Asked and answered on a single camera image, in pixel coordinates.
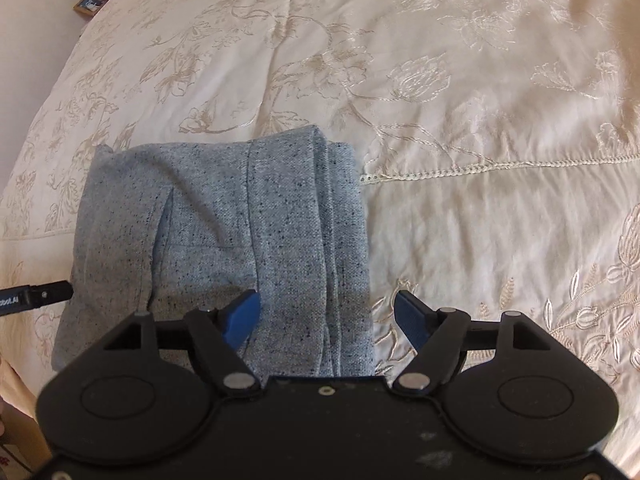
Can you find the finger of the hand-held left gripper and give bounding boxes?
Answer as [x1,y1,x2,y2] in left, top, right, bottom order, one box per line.
[31,281,74,306]

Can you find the grey speckled pants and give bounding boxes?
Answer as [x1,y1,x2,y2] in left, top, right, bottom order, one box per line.
[51,125,375,378]

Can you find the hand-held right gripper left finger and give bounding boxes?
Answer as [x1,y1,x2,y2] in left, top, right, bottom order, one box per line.
[100,289,262,395]

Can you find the cream embroidered bedspread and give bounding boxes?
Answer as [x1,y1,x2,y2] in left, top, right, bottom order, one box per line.
[0,0,640,461]

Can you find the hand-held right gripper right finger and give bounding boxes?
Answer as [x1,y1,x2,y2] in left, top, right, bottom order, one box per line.
[392,290,551,395]

